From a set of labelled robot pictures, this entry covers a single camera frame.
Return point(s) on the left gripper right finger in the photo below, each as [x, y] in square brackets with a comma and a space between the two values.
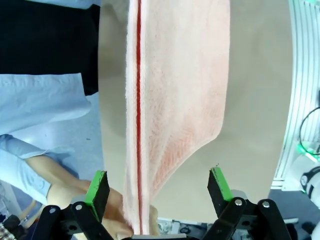
[220, 190]

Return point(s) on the person's right forearm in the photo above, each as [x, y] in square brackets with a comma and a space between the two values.
[30, 160]

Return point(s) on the person in light blue shirt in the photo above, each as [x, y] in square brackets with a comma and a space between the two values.
[37, 50]

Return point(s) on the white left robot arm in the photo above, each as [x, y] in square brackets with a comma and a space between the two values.
[313, 185]

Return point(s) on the person's right hand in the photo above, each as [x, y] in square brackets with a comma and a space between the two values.
[115, 210]

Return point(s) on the white aluminium frame rail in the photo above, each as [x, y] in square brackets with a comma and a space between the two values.
[297, 87]

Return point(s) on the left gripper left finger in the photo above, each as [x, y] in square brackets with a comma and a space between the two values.
[98, 190]

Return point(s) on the pink towel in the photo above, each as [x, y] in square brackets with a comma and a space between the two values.
[175, 87]

